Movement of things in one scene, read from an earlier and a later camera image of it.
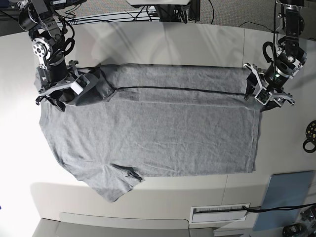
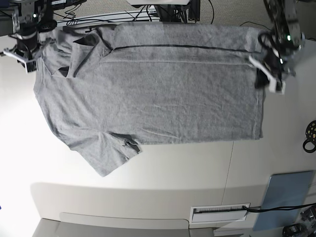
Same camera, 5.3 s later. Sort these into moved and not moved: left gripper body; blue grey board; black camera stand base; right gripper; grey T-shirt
Moved: right gripper; grey T-shirt; left gripper body
Not moved: blue grey board; black camera stand base
